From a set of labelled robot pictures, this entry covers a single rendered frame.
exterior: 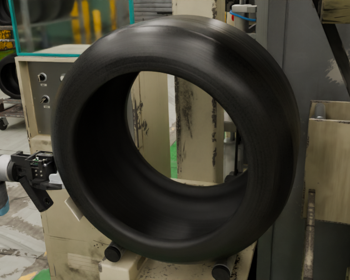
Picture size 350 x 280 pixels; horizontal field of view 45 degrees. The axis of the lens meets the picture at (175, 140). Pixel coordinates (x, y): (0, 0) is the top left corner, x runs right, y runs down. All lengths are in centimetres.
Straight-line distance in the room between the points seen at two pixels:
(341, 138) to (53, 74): 123
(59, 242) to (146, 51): 151
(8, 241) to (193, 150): 193
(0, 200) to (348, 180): 98
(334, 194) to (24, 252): 209
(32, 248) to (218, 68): 226
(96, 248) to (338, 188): 126
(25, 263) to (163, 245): 185
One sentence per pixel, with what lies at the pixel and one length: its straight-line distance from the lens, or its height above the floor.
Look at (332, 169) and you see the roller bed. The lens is 120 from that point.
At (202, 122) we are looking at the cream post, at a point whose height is 115.
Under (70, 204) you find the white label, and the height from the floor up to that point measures 104.
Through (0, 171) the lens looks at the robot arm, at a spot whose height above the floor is 107.
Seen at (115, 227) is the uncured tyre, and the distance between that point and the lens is 102.
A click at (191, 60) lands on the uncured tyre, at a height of 140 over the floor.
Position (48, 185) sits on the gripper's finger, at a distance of 117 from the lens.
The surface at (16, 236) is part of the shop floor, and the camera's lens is 305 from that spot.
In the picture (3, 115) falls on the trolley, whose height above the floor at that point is 20.
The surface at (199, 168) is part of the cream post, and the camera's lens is 132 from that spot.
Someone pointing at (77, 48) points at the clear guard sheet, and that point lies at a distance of 179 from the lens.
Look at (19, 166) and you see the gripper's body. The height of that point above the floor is 108.
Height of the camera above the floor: 154
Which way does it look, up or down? 20 degrees down
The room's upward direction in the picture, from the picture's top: 2 degrees counter-clockwise
